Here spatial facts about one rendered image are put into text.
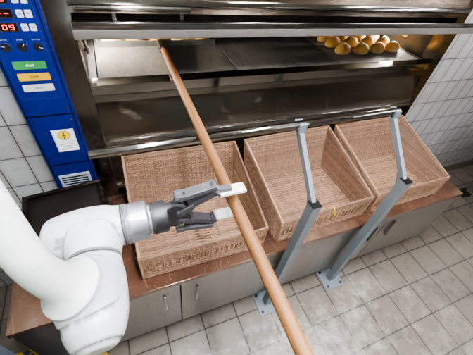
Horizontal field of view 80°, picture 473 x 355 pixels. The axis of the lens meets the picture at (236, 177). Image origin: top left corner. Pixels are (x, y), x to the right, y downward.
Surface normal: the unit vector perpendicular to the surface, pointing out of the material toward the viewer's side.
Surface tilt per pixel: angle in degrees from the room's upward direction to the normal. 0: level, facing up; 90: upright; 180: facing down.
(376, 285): 0
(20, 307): 0
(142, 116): 70
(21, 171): 90
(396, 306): 0
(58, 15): 90
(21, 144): 90
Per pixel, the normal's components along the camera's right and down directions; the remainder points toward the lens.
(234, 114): 0.39, 0.41
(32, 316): 0.12, -0.70
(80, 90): 0.36, 0.69
